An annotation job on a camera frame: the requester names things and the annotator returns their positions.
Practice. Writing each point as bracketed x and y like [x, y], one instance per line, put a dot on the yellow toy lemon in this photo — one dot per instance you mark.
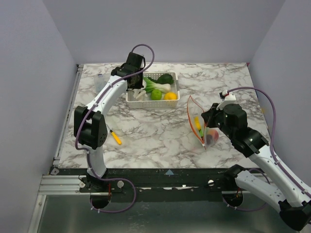
[170, 96]

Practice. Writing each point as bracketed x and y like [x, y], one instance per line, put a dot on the toy bok choy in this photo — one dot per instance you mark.
[151, 86]

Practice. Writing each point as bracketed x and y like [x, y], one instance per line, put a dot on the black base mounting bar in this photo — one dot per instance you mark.
[155, 184]

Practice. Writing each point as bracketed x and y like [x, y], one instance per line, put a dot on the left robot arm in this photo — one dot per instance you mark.
[90, 128]

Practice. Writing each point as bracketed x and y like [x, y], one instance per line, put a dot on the clear plastic parts box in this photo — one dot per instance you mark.
[100, 80]

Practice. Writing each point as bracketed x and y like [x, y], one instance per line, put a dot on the white perforated plastic basket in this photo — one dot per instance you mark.
[148, 103]

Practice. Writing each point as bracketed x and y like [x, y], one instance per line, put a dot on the toy peach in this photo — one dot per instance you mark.
[214, 133]

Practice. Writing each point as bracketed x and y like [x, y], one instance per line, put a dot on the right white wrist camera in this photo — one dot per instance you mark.
[227, 98]

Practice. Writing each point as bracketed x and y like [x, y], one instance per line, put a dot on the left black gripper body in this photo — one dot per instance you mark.
[139, 83]

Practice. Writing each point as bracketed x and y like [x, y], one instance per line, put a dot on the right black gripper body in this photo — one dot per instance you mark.
[209, 117]

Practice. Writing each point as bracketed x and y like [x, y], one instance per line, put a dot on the lime green toy fruit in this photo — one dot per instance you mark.
[156, 95]

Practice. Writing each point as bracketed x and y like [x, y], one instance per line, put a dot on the dark green toy avocado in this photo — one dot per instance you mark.
[165, 79]

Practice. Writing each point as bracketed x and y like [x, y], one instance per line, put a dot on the yellow handled screwdriver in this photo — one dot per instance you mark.
[116, 138]

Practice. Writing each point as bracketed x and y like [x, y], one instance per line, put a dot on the yellow toy corn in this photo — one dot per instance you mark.
[197, 123]

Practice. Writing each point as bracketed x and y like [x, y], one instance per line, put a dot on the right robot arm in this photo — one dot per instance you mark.
[289, 195]

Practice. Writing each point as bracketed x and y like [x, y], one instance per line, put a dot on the clear orange zip bag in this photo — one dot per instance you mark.
[195, 109]

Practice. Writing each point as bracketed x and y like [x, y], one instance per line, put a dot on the aluminium extrusion rail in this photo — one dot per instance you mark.
[55, 184]

